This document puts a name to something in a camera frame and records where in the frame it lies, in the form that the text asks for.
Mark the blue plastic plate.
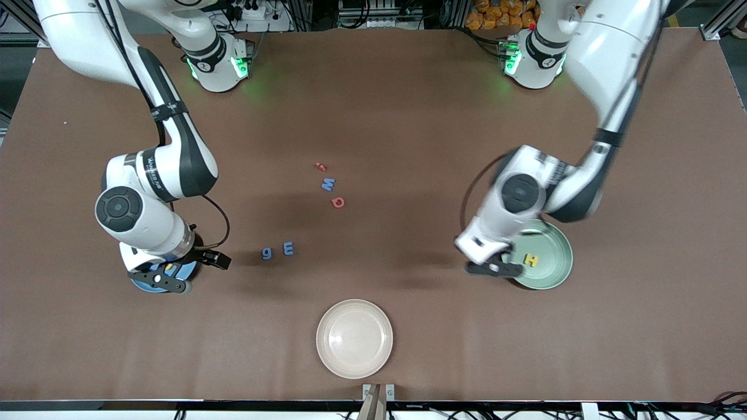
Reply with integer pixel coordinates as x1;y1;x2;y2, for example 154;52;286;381
130;260;200;295

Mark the beige plastic plate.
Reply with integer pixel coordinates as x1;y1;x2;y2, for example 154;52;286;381
316;299;393;380

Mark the brown table mat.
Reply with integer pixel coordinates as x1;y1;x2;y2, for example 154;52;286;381
0;28;747;403

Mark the white power strip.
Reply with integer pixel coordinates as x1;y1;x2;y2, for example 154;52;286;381
231;0;292;33
337;0;425;30

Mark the green plastic plate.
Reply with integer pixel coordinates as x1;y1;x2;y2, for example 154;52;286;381
502;219;574;291

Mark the orange objects pile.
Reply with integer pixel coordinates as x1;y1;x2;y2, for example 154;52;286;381
465;0;540;31

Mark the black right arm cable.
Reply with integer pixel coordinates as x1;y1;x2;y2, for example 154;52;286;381
96;0;231;251

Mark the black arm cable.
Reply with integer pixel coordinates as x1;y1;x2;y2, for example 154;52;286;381
459;0;669;237
96;0;231;251

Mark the metal edge bracket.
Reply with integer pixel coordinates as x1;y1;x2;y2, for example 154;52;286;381
362;383;396;402

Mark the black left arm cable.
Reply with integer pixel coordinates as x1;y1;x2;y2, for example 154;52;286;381
459;0;669;237

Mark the aluminium frame profile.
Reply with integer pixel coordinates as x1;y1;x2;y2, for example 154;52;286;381
703;0;747;40
0;0;59;47

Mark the black cable bundle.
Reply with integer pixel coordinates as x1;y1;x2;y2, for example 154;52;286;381
633;391;747;420

